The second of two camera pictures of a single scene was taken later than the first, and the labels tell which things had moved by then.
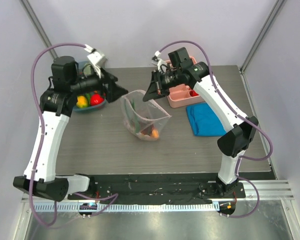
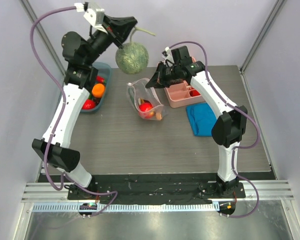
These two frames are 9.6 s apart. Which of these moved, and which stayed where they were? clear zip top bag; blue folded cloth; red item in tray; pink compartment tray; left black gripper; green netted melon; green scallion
Moved: clear zip top bag; green scallion; left black gripper; green netted melon
Stayed: pink compartment tray; red item in tray; blue folded cloth
